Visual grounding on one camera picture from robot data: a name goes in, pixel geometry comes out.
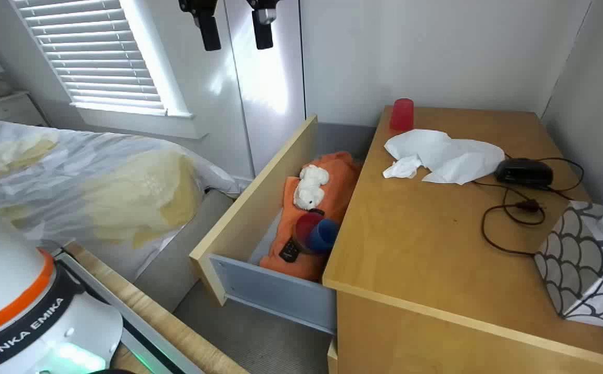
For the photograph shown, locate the pale yellow blanket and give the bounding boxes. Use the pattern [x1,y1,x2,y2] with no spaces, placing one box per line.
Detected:
[79,145,206,250]

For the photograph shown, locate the white bed sheet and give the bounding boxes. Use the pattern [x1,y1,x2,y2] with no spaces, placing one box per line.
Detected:
[0,115,243,245]

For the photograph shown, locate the thin black clock cable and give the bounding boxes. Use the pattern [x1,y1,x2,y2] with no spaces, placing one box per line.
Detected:
[469,157,588,259]

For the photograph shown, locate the white closet door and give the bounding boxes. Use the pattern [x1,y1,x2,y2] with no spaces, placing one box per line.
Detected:
[222,0,308,178]
[122,0,256,180]

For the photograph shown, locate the white nightstand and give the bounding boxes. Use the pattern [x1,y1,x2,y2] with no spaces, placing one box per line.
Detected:
[0,90,48,129]

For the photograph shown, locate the white window blinds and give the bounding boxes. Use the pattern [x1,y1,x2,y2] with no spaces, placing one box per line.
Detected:
[7,0,170,118]

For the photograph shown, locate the open wooden drawer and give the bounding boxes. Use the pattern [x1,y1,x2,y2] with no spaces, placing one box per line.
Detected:
[189,115,376,337]

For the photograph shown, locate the black alarm clock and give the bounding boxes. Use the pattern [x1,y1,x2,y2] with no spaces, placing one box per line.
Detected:
[493,157,555,192]

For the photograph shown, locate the white cloth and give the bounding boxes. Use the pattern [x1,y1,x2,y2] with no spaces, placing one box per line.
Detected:
[383,127,508,187]

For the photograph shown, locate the red plastic cup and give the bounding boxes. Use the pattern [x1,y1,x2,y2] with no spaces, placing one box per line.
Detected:
[389,97,417,136]

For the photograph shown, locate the light wood dresser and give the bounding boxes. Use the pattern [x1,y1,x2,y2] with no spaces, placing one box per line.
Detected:
[319,105,603,374]

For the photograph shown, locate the orange cloth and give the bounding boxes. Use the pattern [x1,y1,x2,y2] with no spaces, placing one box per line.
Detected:
[257,151,361,284]

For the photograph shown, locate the light wood robot stand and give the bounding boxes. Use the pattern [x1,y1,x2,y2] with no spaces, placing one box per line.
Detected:
[52,237,250,374]

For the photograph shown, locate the scale patterned tissue box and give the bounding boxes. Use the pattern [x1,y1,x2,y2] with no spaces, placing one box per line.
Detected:
[532,200,603,337]

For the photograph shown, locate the white window sill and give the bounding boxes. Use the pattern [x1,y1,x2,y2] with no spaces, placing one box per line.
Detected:
[71,102,206,141]

